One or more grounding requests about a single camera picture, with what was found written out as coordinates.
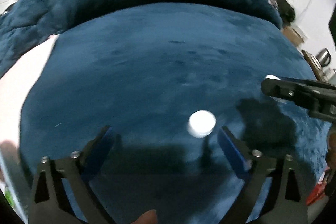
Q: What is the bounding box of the white cap with label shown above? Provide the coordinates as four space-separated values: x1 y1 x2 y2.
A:
264 74 288 104

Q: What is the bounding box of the dark blue plush blanket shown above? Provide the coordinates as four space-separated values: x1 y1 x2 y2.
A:
20 3 330 223

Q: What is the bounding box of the metal kettle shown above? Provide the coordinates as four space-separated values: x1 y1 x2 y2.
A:
315 48 331 67

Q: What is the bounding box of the person's right hand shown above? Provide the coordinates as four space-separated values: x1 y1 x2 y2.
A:
326 132 336 169

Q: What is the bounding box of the person's left hand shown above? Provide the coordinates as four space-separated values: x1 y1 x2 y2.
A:
131 209 158 224

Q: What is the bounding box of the pink bed sheet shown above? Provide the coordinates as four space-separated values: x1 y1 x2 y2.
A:
1 35 59 140

